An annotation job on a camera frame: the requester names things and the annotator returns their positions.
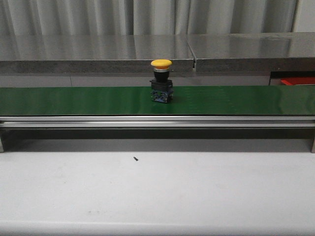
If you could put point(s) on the yellow mushroom button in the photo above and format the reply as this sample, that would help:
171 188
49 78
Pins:
161 85

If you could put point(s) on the red plastic bin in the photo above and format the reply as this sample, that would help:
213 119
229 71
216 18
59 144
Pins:
298 81

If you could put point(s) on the grey stone counter right slab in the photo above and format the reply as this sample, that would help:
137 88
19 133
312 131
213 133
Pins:
258 52

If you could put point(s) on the grey stone counter slab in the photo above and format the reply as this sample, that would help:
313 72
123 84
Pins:
80 54
258 52

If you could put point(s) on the grey stone counter left slab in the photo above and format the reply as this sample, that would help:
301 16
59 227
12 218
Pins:
80 54

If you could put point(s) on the right conveyor support leg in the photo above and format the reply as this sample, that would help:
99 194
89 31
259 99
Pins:
310 135

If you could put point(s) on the grey pleated curtain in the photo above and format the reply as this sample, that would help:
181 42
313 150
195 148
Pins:
139 17

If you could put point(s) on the aluminium conveyor frame rail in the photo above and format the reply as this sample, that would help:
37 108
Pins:
157 122

